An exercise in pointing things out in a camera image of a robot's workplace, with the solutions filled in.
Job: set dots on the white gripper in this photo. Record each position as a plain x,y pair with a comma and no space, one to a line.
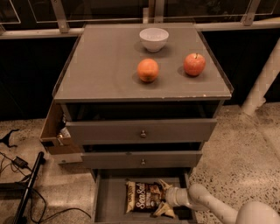
172,195

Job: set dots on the brown sea salt chip bag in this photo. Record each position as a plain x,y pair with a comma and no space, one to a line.
144,197

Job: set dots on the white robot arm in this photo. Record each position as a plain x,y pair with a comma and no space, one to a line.
198,198

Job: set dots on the grey middle drawer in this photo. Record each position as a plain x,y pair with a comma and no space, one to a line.
141,159

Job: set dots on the grey drawer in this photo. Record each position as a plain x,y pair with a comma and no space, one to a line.
110,196
141,131
141,159

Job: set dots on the grey bottom drawer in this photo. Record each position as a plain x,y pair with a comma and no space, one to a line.
110,196

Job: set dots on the grey top drawer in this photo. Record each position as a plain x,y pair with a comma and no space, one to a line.
141,131

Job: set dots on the grey drawer cabinet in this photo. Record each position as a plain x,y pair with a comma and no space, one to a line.
101,82

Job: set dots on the cardboard box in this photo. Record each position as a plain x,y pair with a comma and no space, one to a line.
57,140

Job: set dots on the black pole on floor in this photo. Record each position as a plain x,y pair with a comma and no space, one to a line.
28,187

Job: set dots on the orange fruit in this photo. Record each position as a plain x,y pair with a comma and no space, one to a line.
147,70

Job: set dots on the red apple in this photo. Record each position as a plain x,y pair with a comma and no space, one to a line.
194,64

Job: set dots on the black power adapter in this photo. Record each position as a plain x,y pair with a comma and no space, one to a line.
20,162

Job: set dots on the white ceramic bowl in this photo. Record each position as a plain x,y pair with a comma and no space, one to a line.
153,39

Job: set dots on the metal window railing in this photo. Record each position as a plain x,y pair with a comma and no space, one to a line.
33,19

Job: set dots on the black bracket on floor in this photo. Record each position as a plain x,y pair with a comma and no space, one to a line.
6,139

